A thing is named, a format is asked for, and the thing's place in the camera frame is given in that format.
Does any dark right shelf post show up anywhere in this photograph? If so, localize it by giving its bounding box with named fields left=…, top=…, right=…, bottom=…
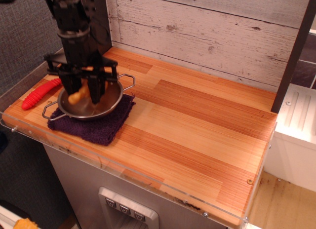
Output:
left=271, top=0, right=316, bottom=114

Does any orange object bottom left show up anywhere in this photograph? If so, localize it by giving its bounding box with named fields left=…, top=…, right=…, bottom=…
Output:
left=13, top=218, right=39, bottom=229

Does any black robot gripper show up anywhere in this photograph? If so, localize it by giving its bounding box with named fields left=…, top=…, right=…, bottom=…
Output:
left=44, top=34, right=118, bottom=103

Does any grey toy fridge cabinet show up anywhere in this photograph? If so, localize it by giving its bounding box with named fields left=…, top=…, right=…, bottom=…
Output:
left=44, top=146, right=224, bottom=229

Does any red handled metal spoon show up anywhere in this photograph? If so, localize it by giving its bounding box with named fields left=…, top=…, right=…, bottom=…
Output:
left=21, top=78, right=61, bottom=110

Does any clear acrylic table edge guard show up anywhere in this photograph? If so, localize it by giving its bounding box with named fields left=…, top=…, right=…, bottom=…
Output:
left=2, top=48, right=277, bottom=229

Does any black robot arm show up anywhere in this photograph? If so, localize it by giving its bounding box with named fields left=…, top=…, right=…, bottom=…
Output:
left=0, top=0, right=118, bottom=104

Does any dark purple cloth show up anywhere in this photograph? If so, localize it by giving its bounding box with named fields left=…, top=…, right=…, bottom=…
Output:
left=47, top=94, right=135, bottom=146

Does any yellow toy chicken drumstick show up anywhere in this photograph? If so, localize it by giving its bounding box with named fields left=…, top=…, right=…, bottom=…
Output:
left=68, top=78, right=109, bottom=105

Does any white toy sink unit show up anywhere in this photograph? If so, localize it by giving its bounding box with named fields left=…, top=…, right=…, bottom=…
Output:
left=264, top=84, right=316, bottom=191

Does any stainless steel bowl with handles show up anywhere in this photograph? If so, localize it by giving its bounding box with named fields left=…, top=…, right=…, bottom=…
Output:
left=42, top=74, right=136, bottom=121

